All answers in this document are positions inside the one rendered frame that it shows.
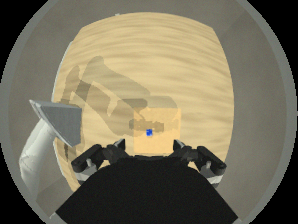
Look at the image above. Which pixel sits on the tan square mat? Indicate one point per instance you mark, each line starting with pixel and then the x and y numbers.
pixel 165 124

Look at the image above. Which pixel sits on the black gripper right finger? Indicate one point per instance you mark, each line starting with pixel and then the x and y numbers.
pixel 208 164

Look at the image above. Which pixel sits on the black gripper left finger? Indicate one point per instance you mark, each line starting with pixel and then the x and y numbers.
pixel 88 162

